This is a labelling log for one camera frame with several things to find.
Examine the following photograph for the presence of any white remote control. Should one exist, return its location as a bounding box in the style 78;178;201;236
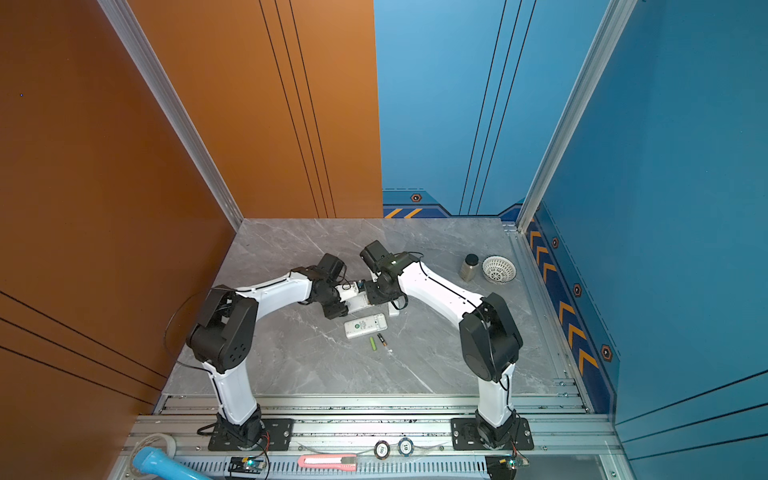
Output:
345;293;373;314
344;313;388;339

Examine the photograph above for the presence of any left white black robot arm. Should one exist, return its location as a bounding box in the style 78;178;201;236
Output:
186;254;348;451

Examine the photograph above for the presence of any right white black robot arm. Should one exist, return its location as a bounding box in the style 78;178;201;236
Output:
360;241;525;450

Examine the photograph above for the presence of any glass jar black lid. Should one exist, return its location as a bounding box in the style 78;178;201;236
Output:
459;254;480;282

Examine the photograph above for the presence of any white mesh basket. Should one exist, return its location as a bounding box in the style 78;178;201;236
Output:
481;255;517;284

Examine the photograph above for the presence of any blue round badge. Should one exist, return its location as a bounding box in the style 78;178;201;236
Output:
397;437;415;457

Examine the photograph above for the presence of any black round badge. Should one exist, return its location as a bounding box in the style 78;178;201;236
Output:
374;440;391;460

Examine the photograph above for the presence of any pink utility knife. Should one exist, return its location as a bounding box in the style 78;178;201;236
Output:
298;454;357;472

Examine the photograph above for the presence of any green circuit board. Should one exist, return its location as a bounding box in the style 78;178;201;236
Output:
227;456;268;476

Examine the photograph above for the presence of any white tape roll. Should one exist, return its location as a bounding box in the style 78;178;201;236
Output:
130;433;177;460

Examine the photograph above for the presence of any small circuit board right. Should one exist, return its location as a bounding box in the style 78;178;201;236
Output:
499;455;530;471

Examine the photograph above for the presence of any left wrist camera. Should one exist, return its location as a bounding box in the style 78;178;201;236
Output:
336;281;365;302

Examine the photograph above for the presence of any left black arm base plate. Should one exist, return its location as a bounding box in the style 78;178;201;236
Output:
208;416;294;453

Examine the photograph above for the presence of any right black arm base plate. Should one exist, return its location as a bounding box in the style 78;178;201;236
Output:
451;415;535;451

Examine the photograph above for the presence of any blue cylinder handle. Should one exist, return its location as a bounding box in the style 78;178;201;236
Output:
131;447;210;480

